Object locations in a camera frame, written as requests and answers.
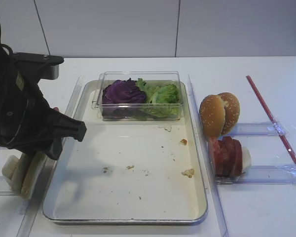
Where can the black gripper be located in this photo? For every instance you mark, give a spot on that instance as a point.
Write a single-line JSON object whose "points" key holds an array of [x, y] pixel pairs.
{"points": [[28, 123]]}

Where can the white bread slice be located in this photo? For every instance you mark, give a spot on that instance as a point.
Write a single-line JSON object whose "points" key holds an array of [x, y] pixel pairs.
{"points": [[32, 174]]}

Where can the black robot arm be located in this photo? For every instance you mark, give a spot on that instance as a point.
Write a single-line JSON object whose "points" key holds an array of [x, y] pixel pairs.
{"points": [[27, 122]]}

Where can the remaining white bread slices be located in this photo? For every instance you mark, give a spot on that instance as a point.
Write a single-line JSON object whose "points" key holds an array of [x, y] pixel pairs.
{"points": [[14, 171]]}

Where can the green lettuce leaves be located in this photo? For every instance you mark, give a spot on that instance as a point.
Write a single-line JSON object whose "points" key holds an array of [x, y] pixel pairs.
{"points": [[161, 99]]}

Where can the white cheese slice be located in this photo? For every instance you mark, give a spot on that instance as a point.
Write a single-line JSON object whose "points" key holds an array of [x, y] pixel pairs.
{"points": [[246, 159]]}

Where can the metal baking tray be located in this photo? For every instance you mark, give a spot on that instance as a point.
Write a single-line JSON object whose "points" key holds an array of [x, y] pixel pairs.
{"points": [[127, 172]]}

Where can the clear plastic salad box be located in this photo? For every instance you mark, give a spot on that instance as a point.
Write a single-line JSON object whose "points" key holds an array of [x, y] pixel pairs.
{"points": [[133, 111]]}

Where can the purple cabbage leaf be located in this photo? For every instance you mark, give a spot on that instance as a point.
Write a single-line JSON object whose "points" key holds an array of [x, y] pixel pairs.
{"points": [[123, 92]]}

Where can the clear lower left holder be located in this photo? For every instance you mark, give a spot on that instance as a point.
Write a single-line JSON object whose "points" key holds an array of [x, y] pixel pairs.
{"points": [[5, 189]]}

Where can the clear holder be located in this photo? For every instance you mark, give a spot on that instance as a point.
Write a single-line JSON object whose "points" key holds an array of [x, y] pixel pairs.
{"points": [[255, 129], [5, 189], [263, 174]]}

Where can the front sesame bun half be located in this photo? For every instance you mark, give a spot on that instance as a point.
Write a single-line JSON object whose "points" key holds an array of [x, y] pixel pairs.
{"points": [[212, 114]]}

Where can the sesame bun half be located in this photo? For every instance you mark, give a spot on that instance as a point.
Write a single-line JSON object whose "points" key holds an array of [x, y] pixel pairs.
{"points": [[212, 114], [232, 111]]}

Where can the rear sesame bun half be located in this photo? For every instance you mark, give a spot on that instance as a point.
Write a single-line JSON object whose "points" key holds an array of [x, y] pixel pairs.
{"points": [[232, 111]]}

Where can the clear upper right holder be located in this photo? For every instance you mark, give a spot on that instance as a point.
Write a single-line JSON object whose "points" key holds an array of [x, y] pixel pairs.
{"points": [[255, 129]]}

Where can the clear lower right holder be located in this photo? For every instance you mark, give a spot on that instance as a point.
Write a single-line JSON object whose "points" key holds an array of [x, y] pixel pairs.
{"points": [[263, 174]]}

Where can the red plastic rod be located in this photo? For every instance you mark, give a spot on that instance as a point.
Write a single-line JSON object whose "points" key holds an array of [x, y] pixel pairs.
{"points": [[272, 119]]}

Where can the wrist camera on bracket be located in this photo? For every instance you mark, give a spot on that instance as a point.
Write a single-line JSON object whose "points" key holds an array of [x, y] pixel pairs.
{"points": [[37, 66]]}

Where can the clear rail right of tray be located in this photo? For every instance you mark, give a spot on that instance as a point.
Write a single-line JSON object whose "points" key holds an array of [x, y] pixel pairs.
{"points": [[207, 161]]}

